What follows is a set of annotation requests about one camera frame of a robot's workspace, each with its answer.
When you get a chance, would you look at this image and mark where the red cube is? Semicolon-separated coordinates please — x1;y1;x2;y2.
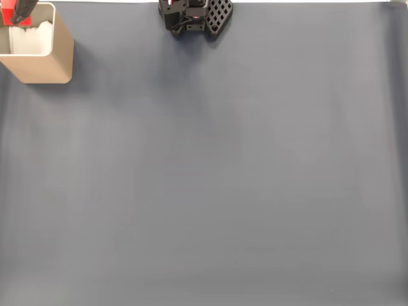
0;0;33;27

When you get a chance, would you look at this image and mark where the beige open box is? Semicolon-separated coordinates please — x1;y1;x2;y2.
0;2;75;85

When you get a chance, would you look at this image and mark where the white foam padding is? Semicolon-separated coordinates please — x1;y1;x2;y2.
8;20;54;55

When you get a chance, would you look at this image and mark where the grey table mat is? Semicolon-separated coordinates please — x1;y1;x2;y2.
0;1;408;306

